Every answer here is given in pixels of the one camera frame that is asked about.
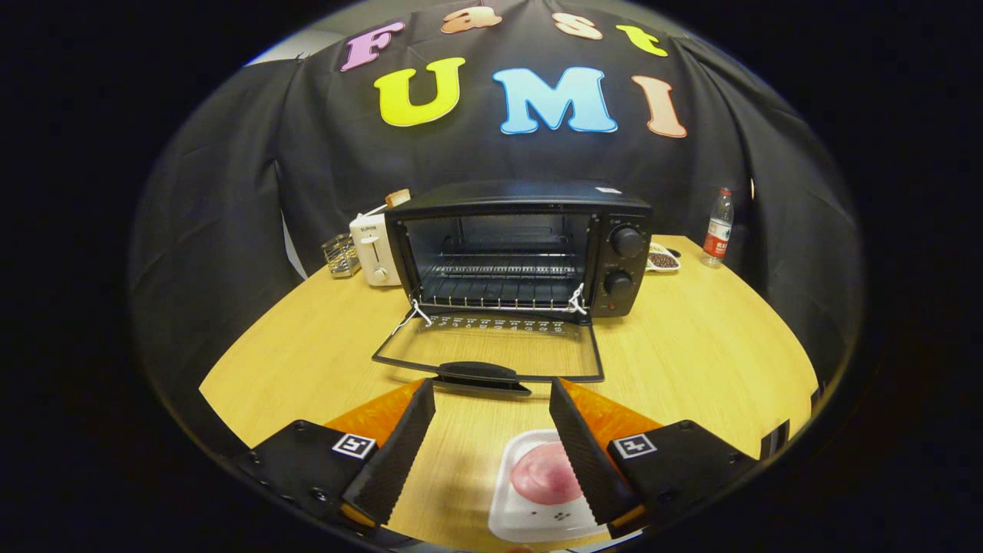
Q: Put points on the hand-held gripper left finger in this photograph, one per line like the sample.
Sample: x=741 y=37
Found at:
x=395 y=453

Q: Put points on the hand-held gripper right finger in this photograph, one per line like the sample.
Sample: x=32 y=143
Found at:
x=587 y=461

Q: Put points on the pink ham slice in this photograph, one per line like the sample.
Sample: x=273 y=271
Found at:
x=541 y=476

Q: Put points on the white food tray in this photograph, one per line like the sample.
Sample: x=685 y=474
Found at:
x=530 y=518

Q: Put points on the black toaster oven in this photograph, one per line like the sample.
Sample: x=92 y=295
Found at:
x=522 y=198

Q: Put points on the white bread toaster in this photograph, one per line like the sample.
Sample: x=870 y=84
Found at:
x=372 y=253

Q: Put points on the white snack dish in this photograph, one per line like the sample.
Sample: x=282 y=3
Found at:
x=662 y=261

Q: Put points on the toasted bread slice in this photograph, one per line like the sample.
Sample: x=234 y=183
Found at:
x=398 y=198

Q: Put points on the red label water bottle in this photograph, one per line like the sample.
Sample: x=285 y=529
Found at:
x=717 y=230

